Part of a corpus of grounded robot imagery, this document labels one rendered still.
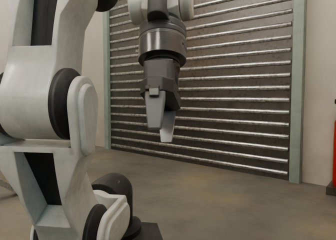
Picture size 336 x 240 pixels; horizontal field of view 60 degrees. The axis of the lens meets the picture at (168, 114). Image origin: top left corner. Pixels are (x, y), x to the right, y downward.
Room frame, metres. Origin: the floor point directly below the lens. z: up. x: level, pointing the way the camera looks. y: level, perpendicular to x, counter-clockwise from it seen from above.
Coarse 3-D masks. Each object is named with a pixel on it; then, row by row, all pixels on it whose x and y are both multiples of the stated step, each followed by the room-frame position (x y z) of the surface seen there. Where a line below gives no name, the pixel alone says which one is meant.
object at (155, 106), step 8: (152, 88) 0.45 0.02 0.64; (152, 96) 0.45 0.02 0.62; (160, 96) 0.45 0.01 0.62; (152, 104) 0.45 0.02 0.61; (160, 104) 0.45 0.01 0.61; (152, 112) 0.44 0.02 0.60; (160, 112) 0.44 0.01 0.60; (152, 120) 0.44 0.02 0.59; (160, 120) 0.44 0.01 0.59; (152, 128) 0.44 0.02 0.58; (160, 128) 0.44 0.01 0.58
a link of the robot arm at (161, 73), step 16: (144, 32) 0.52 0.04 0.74; (160, 32) 0.51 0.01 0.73; (176, 32) 0.52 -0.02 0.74; (144, 48) 0.51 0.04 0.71; (160, 48) 0.50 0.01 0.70; (176, 48) 0.50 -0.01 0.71; (144, 64) 0.49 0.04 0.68; (160, 64) 0.49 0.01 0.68; (176, 64) 0.51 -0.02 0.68; (144, 80) 0.47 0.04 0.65; (160, 80) 0.46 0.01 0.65; (176, 80) 0.53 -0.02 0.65; (144, 96) 0.48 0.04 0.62; (176, 96) 0.50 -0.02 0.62
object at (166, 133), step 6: (168, 114) 0.55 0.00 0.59; (174, 114) 0.55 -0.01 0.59; (162, 120) 0.55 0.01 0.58; (168, 120) 0.55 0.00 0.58; (174, 120) 0.55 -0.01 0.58; (162, 126) 0.55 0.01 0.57; (168, 126) 0.54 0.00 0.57; (162, 132) 0.54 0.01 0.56; (168, 132) 0.54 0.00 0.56; (162, 138) 0.54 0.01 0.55; (168, 138) 0.54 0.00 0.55
